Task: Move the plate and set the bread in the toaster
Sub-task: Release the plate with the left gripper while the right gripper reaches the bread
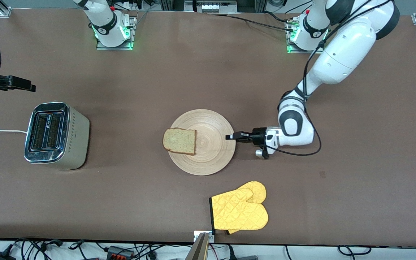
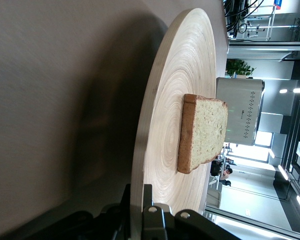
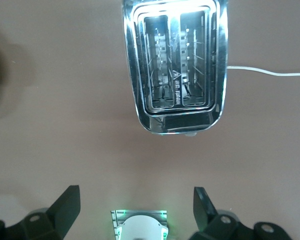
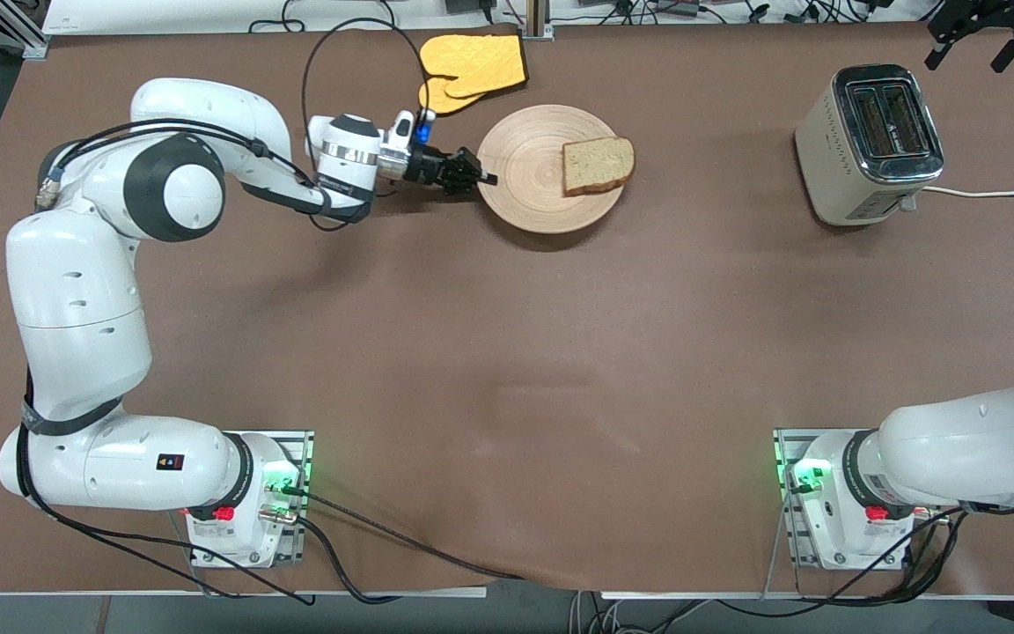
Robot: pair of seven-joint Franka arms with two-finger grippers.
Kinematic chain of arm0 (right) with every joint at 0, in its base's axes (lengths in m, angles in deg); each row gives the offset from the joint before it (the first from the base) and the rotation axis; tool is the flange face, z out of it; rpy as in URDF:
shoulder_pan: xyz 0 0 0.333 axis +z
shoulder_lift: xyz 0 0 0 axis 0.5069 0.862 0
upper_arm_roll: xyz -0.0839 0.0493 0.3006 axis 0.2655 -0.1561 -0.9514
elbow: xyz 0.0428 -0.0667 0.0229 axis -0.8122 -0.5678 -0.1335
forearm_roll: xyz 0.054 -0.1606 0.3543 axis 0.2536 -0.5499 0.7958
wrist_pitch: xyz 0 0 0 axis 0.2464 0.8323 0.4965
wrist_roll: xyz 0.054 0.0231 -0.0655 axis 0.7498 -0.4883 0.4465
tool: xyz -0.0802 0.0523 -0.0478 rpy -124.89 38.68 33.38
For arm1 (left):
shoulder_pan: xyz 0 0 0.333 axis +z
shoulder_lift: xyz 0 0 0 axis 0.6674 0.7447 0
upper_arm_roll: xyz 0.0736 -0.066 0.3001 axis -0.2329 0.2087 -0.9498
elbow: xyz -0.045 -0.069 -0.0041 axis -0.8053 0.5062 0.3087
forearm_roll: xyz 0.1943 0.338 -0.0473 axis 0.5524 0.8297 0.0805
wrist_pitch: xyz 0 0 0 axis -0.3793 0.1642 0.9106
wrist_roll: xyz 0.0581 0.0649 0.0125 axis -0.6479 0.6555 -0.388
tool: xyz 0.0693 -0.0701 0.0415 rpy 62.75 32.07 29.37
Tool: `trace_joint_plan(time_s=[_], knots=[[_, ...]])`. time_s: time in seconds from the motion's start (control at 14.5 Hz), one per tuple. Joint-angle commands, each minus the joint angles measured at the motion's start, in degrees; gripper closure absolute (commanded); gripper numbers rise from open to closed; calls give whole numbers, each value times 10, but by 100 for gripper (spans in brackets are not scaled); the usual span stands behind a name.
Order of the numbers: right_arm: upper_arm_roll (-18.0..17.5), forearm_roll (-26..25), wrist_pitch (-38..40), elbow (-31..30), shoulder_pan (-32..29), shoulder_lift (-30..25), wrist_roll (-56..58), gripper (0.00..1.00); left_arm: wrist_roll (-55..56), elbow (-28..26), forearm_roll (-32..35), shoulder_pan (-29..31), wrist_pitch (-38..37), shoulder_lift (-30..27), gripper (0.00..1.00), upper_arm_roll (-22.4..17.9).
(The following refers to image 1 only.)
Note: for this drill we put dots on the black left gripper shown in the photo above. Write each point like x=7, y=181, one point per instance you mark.
x=257, y=137

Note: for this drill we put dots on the round wooden plate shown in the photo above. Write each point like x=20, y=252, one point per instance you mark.
x=211, y=151

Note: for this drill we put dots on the brown bread slice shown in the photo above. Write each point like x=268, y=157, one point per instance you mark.
x=180, y=141

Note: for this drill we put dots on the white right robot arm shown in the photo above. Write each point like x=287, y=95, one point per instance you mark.
x=107, y=21

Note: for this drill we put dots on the silver beige two-slot toaster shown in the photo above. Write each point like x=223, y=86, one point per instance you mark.
x=54, y=135

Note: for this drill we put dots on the yellow quilted oven mitt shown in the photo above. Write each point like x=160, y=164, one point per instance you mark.
x=240, y=213

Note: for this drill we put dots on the white power strip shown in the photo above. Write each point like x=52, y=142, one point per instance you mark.
x=209, y=6

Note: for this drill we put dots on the black orange connector block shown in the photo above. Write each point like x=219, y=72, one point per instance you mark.
x=119, y=251

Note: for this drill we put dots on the black power adapter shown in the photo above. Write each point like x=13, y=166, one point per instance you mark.
x=0, y=255

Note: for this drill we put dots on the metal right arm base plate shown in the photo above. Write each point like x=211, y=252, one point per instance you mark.
x=101, y=46

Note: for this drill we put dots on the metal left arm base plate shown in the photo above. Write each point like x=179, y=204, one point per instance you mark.
x=291, y=43

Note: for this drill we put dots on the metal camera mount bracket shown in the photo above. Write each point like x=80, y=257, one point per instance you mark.
x=198, y=236

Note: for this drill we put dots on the tan camera mount bar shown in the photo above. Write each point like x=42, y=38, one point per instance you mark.
x=199, y=249

